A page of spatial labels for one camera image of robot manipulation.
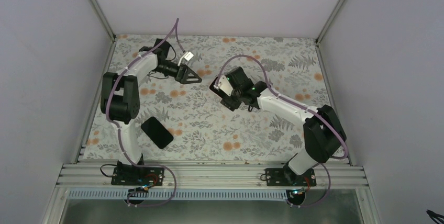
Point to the black cased phone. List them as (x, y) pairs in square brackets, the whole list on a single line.
[(157, 132)]

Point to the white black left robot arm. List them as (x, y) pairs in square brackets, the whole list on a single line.
[(120, 100)]

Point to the floral patterned table mat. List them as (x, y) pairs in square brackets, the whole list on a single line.
[(204, 129)]

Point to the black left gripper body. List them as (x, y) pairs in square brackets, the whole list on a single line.
[(177, 75)]

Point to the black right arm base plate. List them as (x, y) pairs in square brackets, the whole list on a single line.
[(275, 177)]

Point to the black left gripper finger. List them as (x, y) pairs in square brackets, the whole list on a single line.
[(189, 77), (188, 70)]

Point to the right aluminium corner post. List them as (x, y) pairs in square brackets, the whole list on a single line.
[(338, 6)]

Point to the left aluminium corner post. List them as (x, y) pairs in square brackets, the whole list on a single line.
[(100, 14)]

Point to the white perforated cable duct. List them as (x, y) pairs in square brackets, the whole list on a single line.
[(180, 194)]

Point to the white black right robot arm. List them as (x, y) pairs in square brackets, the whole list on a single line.
[(322, 129)]

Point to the aluminium corner post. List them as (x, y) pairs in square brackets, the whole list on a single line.
[(338, 6), (100, 14)]

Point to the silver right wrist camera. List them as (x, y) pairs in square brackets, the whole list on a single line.
[(223, 84)]

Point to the aluminium front rail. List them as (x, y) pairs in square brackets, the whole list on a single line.
[(215, 175)]

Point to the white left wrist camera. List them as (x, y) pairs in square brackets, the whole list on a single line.
[(185, 57)]

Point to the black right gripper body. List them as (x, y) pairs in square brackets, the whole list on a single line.
[(229, 103)]

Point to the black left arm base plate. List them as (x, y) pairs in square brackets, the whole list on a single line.
[(136, 176)]

